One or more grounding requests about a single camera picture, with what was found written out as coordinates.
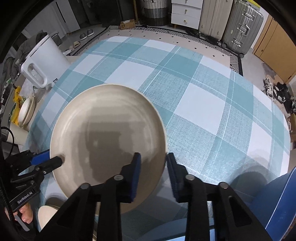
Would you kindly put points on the large blue bowl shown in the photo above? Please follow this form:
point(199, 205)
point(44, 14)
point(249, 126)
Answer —
point(274, 206)

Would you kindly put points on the small cream dish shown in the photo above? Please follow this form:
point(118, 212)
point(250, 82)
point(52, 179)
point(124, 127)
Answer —
point(26, 111)

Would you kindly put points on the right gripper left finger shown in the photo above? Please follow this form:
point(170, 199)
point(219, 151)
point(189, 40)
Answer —
point(95, 210)

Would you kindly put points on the white drawer desk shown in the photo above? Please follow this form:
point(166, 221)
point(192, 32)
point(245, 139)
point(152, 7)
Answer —
point(186, 13)

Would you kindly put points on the wooden door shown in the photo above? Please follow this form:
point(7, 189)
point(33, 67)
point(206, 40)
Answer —
point(276, 49)

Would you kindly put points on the white electric kettle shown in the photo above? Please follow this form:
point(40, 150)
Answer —
point(45, 63)

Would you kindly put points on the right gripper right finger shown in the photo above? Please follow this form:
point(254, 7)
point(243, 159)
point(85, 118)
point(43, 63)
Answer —
point(212, 207)

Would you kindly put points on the silver suitcase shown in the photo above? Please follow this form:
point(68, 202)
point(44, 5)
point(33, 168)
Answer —
point(242, 28)

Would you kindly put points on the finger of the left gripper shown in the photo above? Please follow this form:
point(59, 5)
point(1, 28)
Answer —
point(40, 157)
point(39, 171)

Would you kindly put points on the small cardboard box floor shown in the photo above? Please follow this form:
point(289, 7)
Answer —
point(127, 24)

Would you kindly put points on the teal plaid tablecloth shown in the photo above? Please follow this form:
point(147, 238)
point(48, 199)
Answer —
point(218, 125)

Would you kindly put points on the woven laundry basket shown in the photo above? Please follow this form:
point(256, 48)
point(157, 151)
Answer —
point(155, 12)

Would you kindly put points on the beige suitcase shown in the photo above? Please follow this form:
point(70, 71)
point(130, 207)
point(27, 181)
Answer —
point(214, 17)

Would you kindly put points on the person left hand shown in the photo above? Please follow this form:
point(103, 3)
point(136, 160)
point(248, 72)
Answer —
point(27, 213)

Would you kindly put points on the cream plate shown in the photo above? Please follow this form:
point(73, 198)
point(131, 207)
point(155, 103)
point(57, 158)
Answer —
point(98, 133)
point(45, 213)

